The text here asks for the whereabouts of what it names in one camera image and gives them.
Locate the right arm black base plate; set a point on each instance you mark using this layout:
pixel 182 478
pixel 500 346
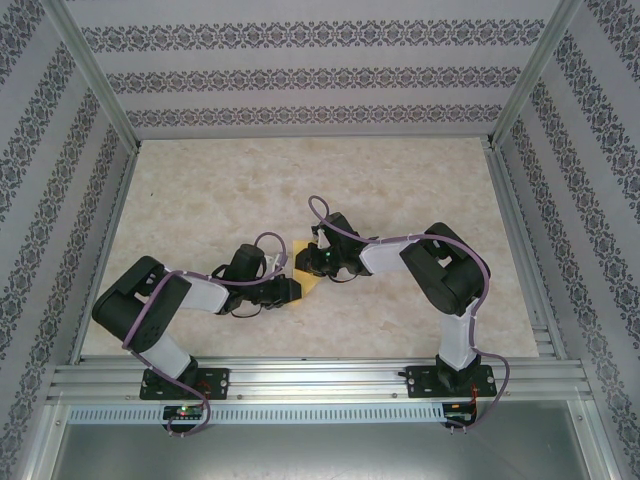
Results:
pixel 422 382

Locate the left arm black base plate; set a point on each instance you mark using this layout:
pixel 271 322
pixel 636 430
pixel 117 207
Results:
pixel 217 382

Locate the yellow square paper sheet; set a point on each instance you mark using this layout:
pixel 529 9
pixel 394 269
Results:
pixel 310 285

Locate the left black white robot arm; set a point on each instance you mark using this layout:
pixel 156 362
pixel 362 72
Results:
pixel 135 305

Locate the aluminium side rail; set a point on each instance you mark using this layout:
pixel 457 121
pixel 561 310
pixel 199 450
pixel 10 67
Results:
pixel 512 220
pixel 113 220

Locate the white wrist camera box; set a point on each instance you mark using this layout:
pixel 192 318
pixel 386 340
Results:
pixel 317 235
pixel 271 260

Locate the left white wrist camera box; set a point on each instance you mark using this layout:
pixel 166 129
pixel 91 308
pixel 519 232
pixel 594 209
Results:
pixel 271 260

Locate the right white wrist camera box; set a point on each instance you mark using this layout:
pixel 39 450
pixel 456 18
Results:
pixel 317 235

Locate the aluminium mounting rail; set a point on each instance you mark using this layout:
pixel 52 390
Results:
pixel 320 380

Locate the grey sheet metal tray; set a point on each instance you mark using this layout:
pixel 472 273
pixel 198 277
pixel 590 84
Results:
pixel 320 455

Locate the aluminium frame beam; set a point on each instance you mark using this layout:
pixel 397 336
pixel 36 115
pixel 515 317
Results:
pixel 42 440
pixel 597 440

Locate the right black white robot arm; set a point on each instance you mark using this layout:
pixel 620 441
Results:
pixel 445 280

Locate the aluminium frame post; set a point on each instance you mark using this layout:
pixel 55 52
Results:
pixel 95 75
pixel 530 75

